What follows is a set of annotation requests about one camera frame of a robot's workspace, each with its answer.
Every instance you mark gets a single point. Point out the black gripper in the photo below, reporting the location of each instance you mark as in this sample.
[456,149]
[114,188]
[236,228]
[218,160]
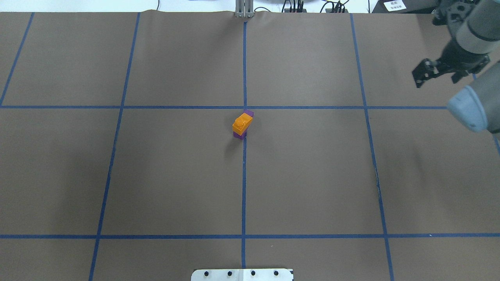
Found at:
[458,51]

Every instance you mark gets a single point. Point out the purple block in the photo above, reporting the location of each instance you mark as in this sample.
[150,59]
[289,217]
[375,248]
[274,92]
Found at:
[244,135]

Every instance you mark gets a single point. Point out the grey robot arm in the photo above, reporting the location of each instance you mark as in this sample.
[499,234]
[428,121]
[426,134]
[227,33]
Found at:
[475,32]

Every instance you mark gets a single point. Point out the black box with white label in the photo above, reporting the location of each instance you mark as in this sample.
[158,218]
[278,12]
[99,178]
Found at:
[404,6]

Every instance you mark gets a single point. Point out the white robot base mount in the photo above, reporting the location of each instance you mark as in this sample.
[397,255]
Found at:
[271,274]

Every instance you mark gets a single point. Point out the blue tape grid lines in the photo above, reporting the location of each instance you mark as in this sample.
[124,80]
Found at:
[118,160]

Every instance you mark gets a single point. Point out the grey metal camera post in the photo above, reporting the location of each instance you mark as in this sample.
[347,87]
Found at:
[244,9]

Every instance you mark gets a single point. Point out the orange trapezoid block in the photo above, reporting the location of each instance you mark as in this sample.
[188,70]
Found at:
[241,123]

